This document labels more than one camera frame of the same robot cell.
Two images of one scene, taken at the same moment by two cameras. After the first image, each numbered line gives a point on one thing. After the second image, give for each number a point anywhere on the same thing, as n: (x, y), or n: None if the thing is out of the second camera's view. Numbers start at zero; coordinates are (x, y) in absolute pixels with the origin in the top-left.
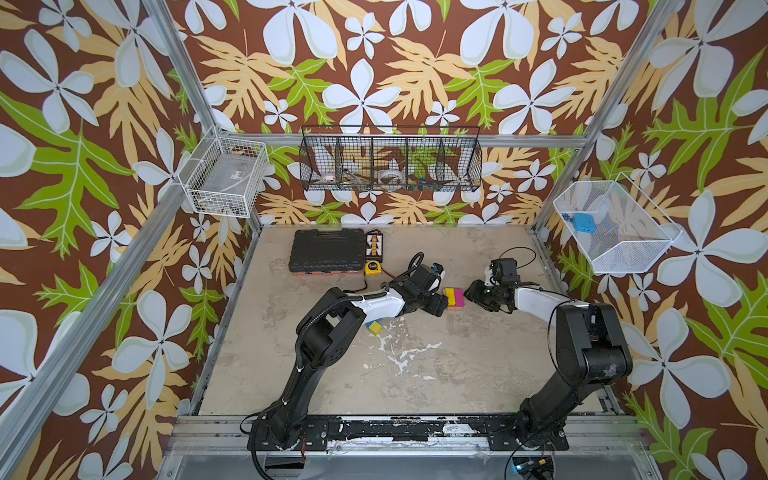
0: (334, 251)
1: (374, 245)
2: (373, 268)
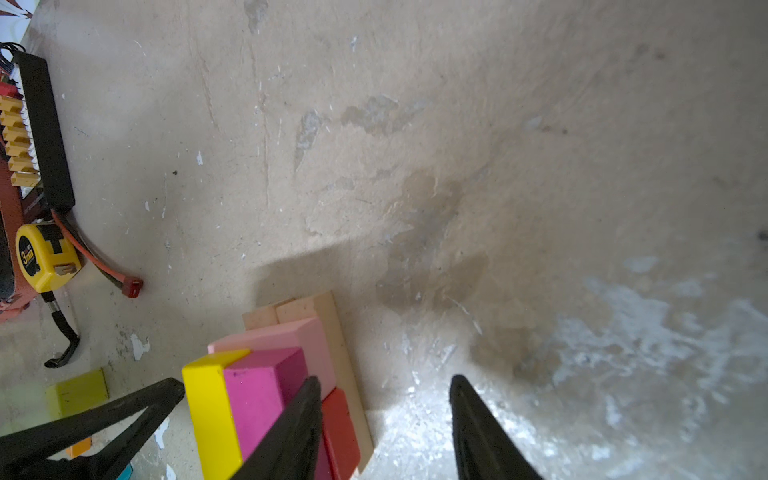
0: (14, 302)
1: (31, 132)
2: (46, 257)
